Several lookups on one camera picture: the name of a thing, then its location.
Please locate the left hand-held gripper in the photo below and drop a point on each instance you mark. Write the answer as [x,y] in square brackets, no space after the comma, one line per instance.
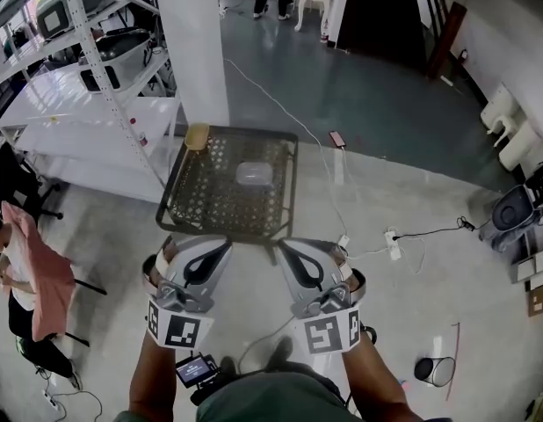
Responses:
[179,328]

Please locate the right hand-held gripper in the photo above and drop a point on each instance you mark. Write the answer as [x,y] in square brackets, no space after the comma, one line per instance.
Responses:
[326,330]

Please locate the person's left forearm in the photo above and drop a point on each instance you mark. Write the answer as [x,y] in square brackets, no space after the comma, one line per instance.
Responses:
[159,380]

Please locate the person's right forearm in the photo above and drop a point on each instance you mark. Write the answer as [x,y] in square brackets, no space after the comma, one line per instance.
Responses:
[372,380]

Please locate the person's right hand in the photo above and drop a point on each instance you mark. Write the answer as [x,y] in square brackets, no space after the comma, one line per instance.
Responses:
[343,259]

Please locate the person's left hand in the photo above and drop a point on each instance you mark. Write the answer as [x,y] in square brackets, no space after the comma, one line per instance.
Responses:
[168,249]

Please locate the white charger adapter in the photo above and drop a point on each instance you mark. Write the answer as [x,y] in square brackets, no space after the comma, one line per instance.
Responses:
[343,240]

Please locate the white power strip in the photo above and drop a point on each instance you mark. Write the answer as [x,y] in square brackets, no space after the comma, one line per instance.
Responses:
[393,245]
[52,399]

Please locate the person's dark shoe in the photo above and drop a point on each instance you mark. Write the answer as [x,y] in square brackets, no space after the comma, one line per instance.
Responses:
[282,353]
[228,366]

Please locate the black wristband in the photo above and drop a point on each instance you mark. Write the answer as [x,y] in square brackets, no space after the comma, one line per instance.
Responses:
[369,333]

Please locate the clear plastic container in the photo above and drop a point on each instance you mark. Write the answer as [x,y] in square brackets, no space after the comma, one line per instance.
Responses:
[255,175]

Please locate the small black screen device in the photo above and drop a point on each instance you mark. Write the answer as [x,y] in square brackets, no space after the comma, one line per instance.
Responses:
[194,372]

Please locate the yellow plastic cup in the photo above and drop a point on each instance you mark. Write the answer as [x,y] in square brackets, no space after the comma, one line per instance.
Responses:
[197,138]

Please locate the red phone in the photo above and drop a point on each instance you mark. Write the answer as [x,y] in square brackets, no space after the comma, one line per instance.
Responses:
[337,139]

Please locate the person's green clothing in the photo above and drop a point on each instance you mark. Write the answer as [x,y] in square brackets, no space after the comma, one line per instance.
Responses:
[271,400]

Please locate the pink cloth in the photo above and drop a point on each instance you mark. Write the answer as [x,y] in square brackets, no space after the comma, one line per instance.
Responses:
[45,288]

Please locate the black mesh wastebasket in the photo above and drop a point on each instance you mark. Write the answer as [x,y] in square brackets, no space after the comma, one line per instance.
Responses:
[436,371]

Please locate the thin red rod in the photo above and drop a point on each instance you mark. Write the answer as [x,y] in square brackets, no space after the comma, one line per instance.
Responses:
[453,358]

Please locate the white metal shelf rack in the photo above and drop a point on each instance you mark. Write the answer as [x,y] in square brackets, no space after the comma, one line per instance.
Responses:
[74,117]

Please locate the black office chair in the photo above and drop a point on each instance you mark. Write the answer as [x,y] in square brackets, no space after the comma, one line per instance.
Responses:
[16,178]

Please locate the grey round appliance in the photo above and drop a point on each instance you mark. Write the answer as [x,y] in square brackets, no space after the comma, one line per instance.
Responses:
[513,213]

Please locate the white bin with black bowl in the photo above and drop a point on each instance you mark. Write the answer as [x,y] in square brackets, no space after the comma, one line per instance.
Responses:
[118,55]

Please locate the flat cardboard pieces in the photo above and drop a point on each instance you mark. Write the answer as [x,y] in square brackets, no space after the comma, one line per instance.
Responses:
[535,279]

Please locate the white furniture piece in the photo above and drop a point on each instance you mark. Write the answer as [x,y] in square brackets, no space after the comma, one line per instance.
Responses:
[513,130]

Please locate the brown wooden plank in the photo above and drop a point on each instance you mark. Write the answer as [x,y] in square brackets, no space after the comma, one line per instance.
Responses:
[449,38]

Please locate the grey screen device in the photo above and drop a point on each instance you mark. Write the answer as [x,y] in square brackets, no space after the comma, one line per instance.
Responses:
[54,18]

